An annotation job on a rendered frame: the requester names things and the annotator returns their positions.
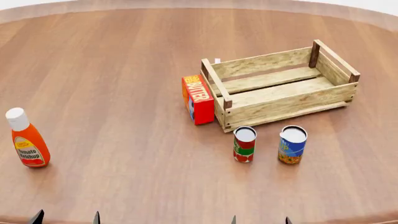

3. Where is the orange tomato ketchup bottle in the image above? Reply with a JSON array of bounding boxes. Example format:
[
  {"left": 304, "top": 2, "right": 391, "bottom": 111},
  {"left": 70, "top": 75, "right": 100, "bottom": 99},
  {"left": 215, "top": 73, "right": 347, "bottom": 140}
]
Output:
[{"left": 5, "top": 106, "right": 51, "bottom": 168}]

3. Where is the red green tomato sauce can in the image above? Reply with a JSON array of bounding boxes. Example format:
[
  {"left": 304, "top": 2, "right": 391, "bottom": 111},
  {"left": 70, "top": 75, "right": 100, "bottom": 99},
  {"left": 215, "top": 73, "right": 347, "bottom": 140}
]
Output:
[{"left": 233, "top": 125, "right": 257, "bottom": 164}]

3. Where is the wooden slatted crate tray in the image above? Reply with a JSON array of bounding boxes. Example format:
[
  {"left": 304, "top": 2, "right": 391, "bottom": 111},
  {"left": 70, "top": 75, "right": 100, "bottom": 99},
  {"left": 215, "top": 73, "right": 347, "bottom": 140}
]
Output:
[{"left": 200, "top": 39, "right": 361, "bottom": 134}]

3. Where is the blue soup can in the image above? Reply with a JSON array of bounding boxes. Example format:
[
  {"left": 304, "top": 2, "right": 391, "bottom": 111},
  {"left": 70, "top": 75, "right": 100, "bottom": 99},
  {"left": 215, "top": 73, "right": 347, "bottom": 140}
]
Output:
[{"left": 277, "top": 125, "right": 308, "bottom": 165}]

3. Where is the red butter box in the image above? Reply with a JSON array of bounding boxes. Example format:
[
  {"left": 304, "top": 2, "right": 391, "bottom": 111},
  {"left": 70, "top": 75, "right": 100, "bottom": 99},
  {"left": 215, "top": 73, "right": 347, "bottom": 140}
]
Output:
[{"left": 181, "top": 74, "right": 216, "bottom": 126}]

